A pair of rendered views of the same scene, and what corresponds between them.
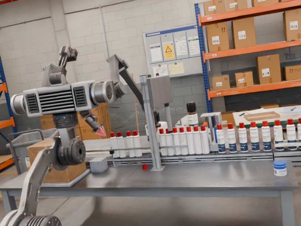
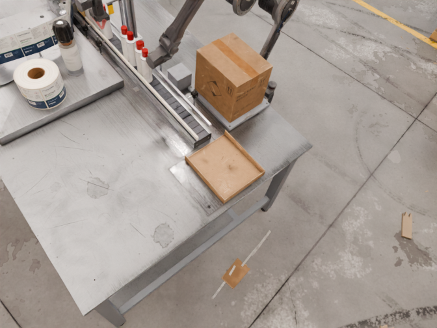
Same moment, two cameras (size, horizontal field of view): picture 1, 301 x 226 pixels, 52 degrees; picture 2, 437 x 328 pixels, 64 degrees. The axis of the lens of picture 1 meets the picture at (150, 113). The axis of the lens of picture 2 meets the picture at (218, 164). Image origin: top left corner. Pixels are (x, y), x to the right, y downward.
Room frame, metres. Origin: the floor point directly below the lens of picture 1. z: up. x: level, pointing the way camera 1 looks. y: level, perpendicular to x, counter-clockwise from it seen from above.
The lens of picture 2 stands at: (3.46, 1.22, 2.29)
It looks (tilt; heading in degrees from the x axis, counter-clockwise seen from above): 58 degrees down; 201
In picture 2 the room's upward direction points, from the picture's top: 11 degrees clockwise
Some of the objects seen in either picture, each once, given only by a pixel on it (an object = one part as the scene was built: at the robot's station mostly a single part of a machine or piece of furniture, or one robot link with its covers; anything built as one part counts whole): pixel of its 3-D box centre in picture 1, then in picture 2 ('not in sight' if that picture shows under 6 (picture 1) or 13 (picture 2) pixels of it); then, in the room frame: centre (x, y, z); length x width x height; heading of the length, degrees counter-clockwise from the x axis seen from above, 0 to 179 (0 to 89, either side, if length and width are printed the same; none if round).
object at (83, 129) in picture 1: (77, 121); not in sight; (5.98, 1.45, 0.70); 1.20 x 0.82 x 1.39; 83
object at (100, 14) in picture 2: (153, 122); (97, 9); (2.32, -0.01, 1.13); 0.10 x 0.07 x 0.07; 70
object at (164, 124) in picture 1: (156, 131); (41, 84); (2.76, -0.03, 0.95); 0.20 x 0.20 x 0.14
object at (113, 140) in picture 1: (114, 145); (146, 65); (2.39, 0.32, 0.98); 0.05 x 0.05 x 0.20
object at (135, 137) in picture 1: (136, 143); (126, 43); (2.32, 0.14, 0.98); 0.05 x 0.05 x 0.20
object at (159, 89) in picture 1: (157, 90); not in sight; (2.15, -0.07, 1.38); 0.17 x 0.10 x 0.19; 124
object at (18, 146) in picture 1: (39, 156); not in sight; (4.46, 1.73, 0.48); 0.89 x 0.63 x 0.96; 6
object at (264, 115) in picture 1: (261, 116); not in sight; (3.35, -1.21, 0.82); 0.34 x 0.24 x 0.03; 83
